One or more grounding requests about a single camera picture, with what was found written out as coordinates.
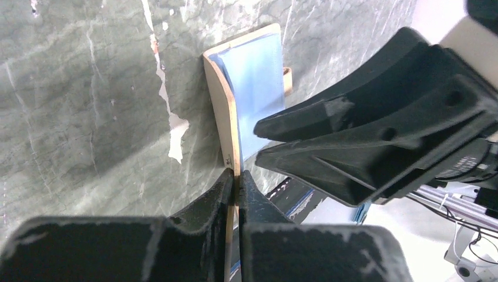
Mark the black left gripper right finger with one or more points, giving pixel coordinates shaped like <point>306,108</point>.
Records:
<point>274,248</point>

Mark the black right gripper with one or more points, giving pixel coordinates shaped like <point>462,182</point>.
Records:
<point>435,140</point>

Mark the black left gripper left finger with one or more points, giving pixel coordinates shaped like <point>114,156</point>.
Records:
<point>187,246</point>

